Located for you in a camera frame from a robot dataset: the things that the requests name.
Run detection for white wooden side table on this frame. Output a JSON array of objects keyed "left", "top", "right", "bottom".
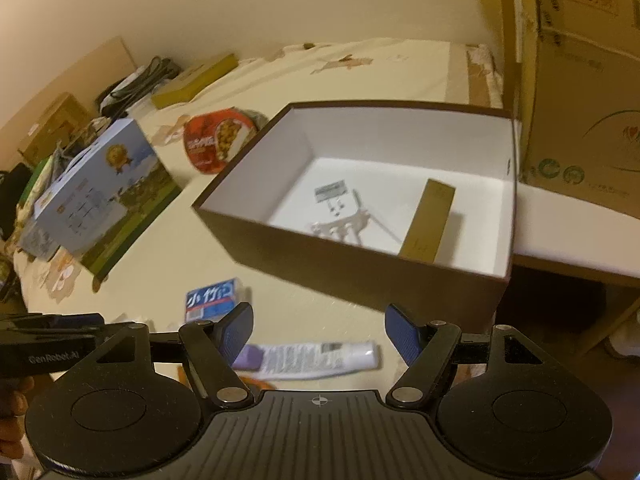
[{"left": 511, "top": 180, "right": 640, "bottom": 358}]

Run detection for person's left hand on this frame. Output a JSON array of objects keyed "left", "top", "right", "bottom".
[{"left": 0, "top": 375, "right": 37, "bottom": 466}]

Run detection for tall cardboard panel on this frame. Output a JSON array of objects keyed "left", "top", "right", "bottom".
[{"left": 500, "top": 0, "right": 541, "bottom": 111}]

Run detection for blue and white packet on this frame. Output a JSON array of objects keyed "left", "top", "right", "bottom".
[{"left": 184, "top": 277, "right": 247, "bottom": 323}]

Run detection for gold carton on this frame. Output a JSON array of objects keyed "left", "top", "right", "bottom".
[{"left": 400, "top": 178, "right": 457, "bottom": 264}]

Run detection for small cardboard box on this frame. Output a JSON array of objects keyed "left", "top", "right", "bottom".
[{"left": 17, "top": 92, "right": 94, "bottom": 167}]

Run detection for large cardboard box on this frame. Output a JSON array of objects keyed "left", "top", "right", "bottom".
[{"left": 517, "top": 0, "right": 640, "bottom": 218}]

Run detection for black cables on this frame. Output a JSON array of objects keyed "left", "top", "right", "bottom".
[{"left": 95, "top": 56, "right": 182, "bottom": 117}]

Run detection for cardboard sheet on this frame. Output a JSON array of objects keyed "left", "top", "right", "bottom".
[{"left": 0, "top": 35, "right": 139, "bottom": 133}]

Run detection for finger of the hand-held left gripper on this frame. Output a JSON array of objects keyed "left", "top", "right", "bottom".
[{"left": 0, "top": 312, "right": 106, "bottom": 332}]

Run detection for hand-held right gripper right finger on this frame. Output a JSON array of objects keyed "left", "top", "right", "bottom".
[{"left": 385, "top": 304, "right": 546, "bottom": 409}]

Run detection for cream printed bedsheet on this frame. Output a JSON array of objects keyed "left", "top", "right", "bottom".
[{"left": 10, "top": 40, "right": 506, "bottom": 396}]

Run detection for dark bag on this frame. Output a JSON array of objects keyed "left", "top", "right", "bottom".
[{"left": 0, "top": 162, "right": 33, "bottom": 242}]

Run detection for olive flat box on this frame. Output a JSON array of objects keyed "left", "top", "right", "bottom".
[{"left": 150, "top": 53, "right": 239, "bottom": 110}]

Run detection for white hand cream tube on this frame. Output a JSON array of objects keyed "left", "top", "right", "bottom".
[{"left": 234, "top": 341, "right": 382, "bottom": 381}]

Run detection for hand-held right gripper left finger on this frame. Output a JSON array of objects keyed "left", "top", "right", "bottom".
[{"left": 95, "top": 302, "right": 256, "bottom": 409}]

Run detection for blue printed carton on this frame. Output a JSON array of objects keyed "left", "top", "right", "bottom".
[{"left": 17, "top": 119, "right": 182, "bottom": 279}]

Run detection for red round snack tin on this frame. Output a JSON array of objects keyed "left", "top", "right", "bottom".
[{"left": 182, "top": 106, "right": 268, "bottom": 174}]

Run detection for orange packet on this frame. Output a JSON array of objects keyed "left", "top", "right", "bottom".
[{"left": 177, "top": 365, "right": 275, "bottom": 392}]

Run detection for brown box with white inside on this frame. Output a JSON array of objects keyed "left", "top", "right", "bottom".
[{"left": 192, "top": 101, "right": 522, "bottom": 333}]

